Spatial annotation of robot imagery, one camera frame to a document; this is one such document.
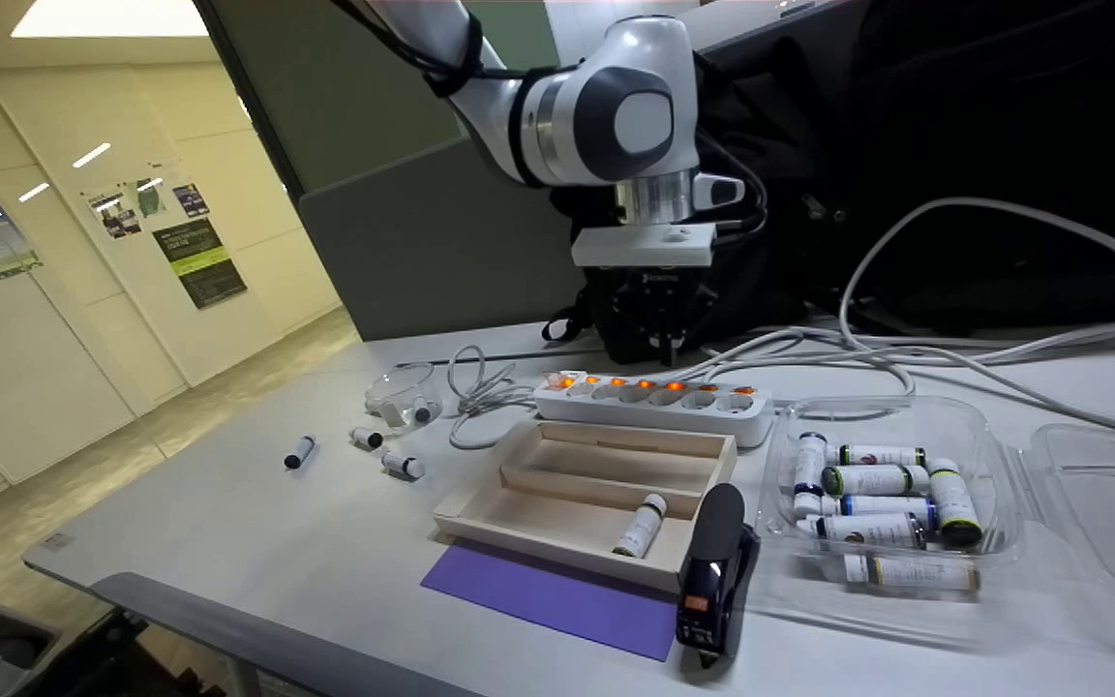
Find wooden tray with divider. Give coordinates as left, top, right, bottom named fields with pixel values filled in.
left=428, top=417, right=745, bottom=595

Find purple mat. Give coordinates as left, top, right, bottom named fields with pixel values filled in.
left=419, top=537, right=680, bottom=666

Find coiled white power strip cord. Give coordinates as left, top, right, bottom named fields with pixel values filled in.
left=441, top=341, right=551, bottom=455

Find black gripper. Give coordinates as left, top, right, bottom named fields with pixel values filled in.
left=585, top=265, right=721, bottom=367

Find clear plastic lid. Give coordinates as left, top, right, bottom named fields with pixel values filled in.
left=1019, top=417, right=1115, bottom=635

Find white power strip orange switches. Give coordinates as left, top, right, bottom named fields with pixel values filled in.
left=532, top=367, right=779, bottom=455

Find thick white cable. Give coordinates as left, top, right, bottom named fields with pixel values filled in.
left=698, top=195, right=1115, bottom=450

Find clear plastic container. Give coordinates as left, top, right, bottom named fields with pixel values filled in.
left=750, top=390, right=1035, bottom=619

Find small bottle in clear wrap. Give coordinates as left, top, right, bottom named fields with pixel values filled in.
left=394, top=373, right=449, bottom=435

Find black and green wall poster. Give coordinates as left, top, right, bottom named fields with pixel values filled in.
left=148, top=212, right=252, bottom=314

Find small wall notice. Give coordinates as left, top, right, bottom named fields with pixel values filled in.
left=132, top=173, right=172, bottom=221
left=172, top=177, right=212, bottom=221
left=90, top=190, right=148, bottom=246

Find large black backpack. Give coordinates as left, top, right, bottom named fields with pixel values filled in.
left=826, top=0, right=1115, bottom=336

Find dark office chair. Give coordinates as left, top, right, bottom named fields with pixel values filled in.
left=0, top=562, right=155, bottom=697

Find grey desk partition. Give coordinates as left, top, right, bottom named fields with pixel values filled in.
left=190, top=0, right=590, bottom=344

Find square ceiling light panel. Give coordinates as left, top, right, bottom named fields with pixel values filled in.
left=6, top=0, right=212, bottom=43

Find black stapler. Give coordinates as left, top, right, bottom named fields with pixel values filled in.
left=668, top=481, right=761, bottom=687

